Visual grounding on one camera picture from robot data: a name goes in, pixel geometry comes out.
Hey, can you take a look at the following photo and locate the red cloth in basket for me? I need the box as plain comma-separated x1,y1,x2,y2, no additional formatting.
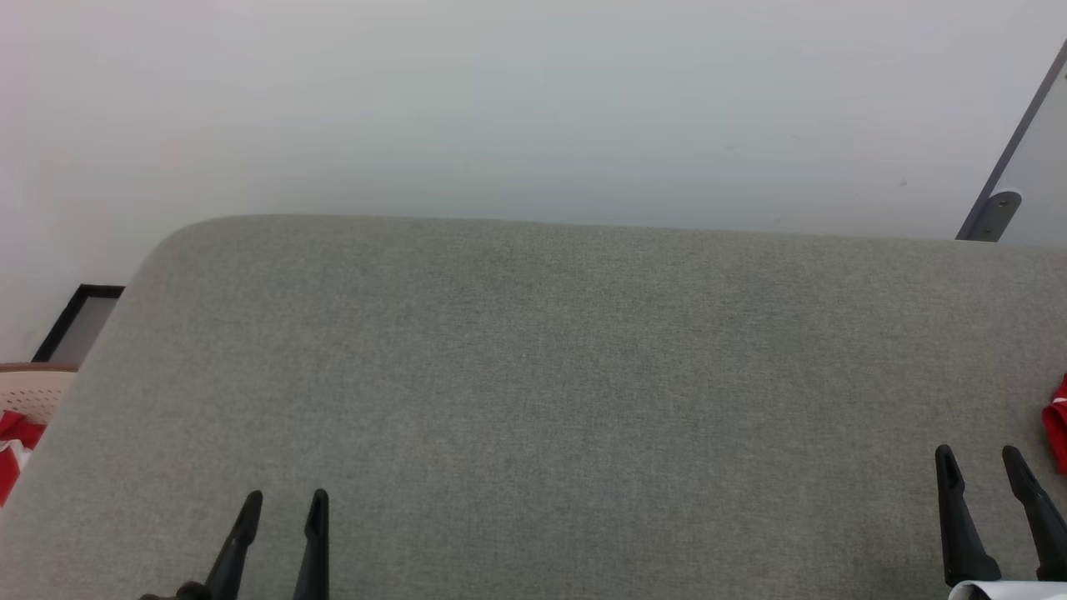
0,410,48,508

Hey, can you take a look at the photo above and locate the grey panel with dark edge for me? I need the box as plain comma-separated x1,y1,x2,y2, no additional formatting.
955,40,1067,248

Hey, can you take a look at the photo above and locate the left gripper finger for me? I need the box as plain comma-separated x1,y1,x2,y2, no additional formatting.
204,490,264,600
292,488,330,600

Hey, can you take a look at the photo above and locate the beige perforated laundry basket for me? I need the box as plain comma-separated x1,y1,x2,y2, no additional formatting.
0,362,80,428

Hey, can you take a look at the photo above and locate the black framed grey panel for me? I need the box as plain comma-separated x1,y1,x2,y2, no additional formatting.
32,284,126,364

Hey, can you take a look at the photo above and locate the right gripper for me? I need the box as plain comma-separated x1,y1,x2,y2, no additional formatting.
934,444,1067,600

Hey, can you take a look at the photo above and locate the grey fabric sofa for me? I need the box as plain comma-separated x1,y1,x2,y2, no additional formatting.
0,214,1067,600

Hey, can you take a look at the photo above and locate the red and white garment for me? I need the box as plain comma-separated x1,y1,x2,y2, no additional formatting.
1042,373,1067,476

